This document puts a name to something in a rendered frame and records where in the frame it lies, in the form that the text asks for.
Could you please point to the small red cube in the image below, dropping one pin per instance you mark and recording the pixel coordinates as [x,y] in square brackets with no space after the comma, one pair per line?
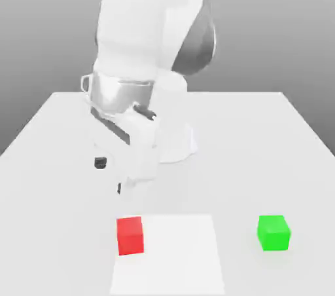
[130,235]

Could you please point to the small green cube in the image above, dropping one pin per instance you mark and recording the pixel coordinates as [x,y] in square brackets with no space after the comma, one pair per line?
[273,233]

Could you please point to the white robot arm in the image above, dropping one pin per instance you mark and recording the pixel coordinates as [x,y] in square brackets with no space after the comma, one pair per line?
[130,26]

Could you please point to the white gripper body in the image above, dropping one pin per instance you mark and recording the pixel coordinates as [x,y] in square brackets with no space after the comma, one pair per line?
[138,144]

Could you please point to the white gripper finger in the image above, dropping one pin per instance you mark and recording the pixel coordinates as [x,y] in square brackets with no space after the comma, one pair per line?
[100,163]
[125,185]

